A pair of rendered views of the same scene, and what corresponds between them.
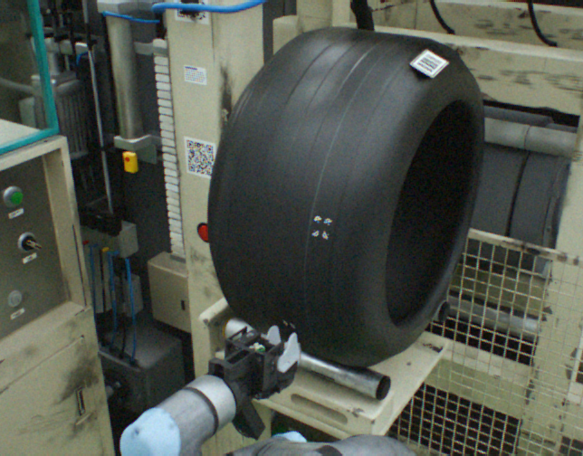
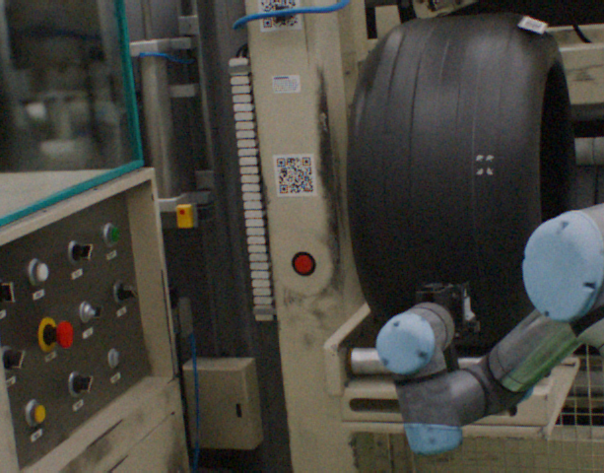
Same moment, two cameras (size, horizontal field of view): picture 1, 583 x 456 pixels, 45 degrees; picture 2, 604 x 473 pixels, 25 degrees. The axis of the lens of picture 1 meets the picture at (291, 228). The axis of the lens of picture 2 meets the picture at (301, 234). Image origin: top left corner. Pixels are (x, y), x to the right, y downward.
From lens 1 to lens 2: 120 cm
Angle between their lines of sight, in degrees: 19
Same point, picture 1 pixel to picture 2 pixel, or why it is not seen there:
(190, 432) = (436, 328)
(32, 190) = (120, 232)
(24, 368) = (136, 437)
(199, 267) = (296, 310)
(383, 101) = (509, 53)
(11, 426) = not seen: outside the picture
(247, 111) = (379, 86)
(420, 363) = (559, 375)
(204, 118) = (298, 129)
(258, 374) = (456, 308)
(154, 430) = (411, 320)
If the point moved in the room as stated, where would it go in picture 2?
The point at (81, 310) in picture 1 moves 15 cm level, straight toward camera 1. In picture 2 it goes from (170, 379) to (213, 399)
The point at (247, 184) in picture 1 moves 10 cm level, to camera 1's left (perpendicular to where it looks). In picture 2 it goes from (399, 146) to (337, 155)
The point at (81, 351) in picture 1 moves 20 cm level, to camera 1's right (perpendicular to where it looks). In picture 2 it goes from (175, 432) to (287, 413)
